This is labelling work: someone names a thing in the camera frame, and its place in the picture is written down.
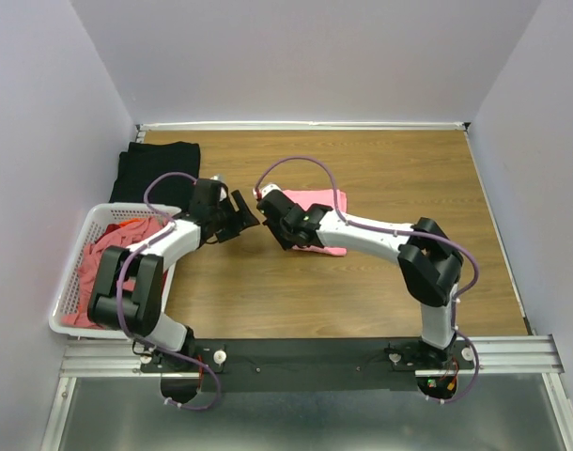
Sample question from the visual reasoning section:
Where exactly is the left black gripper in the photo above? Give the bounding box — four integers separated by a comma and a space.
211, 190, 260, 242

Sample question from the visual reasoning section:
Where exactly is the pink t shirt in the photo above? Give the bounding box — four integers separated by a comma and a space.
284, 189, 347, 257

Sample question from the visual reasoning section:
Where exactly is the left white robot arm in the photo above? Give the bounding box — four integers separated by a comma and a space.
87, 178, 259, 371

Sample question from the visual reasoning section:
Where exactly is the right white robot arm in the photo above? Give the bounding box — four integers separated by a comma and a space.
256, 184, 463, 368

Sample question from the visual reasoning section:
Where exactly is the folded black t shirt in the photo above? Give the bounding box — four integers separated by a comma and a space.
110, 141, 201, 211

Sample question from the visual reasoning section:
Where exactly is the red t shirt in basket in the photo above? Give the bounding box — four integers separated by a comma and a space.
102, 218, 142, 237

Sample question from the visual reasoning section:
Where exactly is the white plastic laundry basket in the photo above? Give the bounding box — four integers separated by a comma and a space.
49, 203, 160, 339

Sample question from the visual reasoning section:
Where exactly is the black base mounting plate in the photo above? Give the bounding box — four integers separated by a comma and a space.
140, 337, 474, 397

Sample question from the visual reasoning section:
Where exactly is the salmon t shirt in basket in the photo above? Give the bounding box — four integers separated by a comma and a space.
62, 217, 166, 329

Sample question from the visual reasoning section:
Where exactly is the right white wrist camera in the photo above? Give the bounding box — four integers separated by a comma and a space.
252, 183, 282, 200

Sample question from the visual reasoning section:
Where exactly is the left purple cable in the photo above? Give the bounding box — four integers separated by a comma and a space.
116, 171, 223, 413

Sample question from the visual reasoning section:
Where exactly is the purple cable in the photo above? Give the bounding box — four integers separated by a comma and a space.
253, 156, 481, 405
116, 171, 223, 413

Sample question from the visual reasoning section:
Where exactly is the aluminium frame rail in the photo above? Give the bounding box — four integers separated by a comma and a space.
137, 120, 469, 132

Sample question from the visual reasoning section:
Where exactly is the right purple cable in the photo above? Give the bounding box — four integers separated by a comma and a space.
253, 156, 481, 405

